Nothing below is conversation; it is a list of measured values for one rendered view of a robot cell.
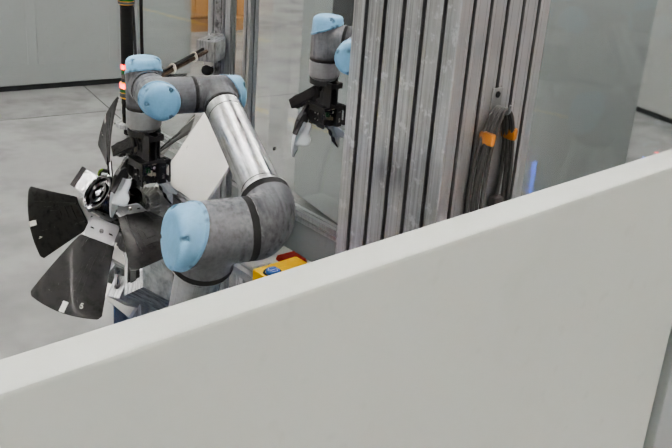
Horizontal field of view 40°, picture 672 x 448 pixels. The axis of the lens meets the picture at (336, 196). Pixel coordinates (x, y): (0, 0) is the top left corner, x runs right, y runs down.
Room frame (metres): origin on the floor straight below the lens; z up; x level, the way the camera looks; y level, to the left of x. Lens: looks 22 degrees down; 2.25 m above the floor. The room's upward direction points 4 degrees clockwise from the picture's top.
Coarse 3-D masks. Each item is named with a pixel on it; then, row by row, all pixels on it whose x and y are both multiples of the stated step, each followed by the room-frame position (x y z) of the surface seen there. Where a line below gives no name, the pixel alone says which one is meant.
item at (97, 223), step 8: (88, 224) 2.42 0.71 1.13; (96, 224) 2.42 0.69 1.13; (104, 224) 2.43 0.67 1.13; (112, 224) 2.43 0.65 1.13; (88, 232) 2.40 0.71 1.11; (96, 232) 2.41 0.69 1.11; (104, 232) 2.42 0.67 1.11; (112, 232) 2.42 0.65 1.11; (104, 240) 2.40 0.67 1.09; (112, 240) 2.41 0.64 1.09
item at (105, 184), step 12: (96, 180) 2.48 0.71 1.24; (108, 180) 2.45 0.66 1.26; (108, 192) 2.41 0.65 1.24; (132, 192) 2.53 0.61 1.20; (84, 204) 2.43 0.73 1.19; (96, 204) 2.42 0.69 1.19; (108, 204) 2.40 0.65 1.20; (144, 204) 2.48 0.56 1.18; (108, 216) 2.42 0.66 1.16; (120, 228) 2.44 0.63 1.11
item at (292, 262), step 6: (294, 258) 2.41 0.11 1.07; (270, 264) 2.36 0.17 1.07; (276, 264) 2.36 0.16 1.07; (282, 264) 2.37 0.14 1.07; (288, 264) 2.37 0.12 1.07; (294, 264) 2.37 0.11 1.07; (300, 264) 2.38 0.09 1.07; (258, 270) 2.32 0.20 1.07; (264, 270) 2.32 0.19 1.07; (282, 270) 2.33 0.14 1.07; (258, 276) 2.30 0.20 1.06; (264, 276) 2.29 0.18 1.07
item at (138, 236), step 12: (132, 216) 2.36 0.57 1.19; (144, 216) 2.37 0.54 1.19; (156, 216) 2.39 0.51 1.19; (132, 228) 2.30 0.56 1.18; (144, 228) 2.30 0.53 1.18; (156, 228) 2.31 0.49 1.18; (132, 240) 2.26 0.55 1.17; (144, 240) 2.25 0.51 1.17; (156, 240) 2.26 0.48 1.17; (132, 252) 2.21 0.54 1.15; (144, 252) 2.21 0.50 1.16; (156, 252) 2.21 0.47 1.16; (132, 264) 2.18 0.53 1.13; (144, 264) 2.17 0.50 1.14
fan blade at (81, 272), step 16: (80, 240) 2.38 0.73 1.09; (96, 240) 2.39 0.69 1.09; (64, 256) 2.35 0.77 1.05; (80, 256) 2.35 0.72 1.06; (96, 256) 2.36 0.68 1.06; (48, 272) 2.32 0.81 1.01; (64, 272) 2.32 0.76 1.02; (80, 272) 2.32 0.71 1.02; (96, 272) 2.33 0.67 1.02; (32, 288) 2.30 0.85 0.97; (48, 288) 2.29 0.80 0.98; (64, 288) 2.29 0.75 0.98; (80, 288) 2.29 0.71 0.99; (96, 288) 2.30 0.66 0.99; (48, 304) 2.26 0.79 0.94; (96, 304) 2.27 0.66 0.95
